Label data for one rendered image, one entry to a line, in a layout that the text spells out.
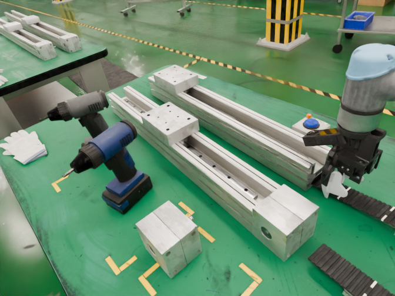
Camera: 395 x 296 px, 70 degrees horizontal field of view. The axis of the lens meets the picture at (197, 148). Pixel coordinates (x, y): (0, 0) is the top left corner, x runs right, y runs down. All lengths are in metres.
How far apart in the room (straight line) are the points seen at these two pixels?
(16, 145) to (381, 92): 1.13
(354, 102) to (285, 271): 0.36
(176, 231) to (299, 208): 0.25
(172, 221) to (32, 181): 0.57
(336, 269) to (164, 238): 0.33
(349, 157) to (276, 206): 0.19
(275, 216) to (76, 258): 0.47
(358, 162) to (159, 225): 0.43
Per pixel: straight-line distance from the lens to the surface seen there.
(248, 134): 0.83
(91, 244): 0.77
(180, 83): 1.07
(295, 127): 0.90
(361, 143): 0.66
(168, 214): 0.63
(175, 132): 0.80
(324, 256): 0.64
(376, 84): 0.58
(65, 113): 0.90
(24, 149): 1.20
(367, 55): 0.57
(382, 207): 0.77
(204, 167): 0.72
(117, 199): 0.76
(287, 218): 0.60
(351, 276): 0.63
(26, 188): 1.03
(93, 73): 2.17
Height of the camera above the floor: 1.35
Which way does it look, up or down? 38 degrees down
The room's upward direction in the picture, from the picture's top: 9 degrees counter-clockwise
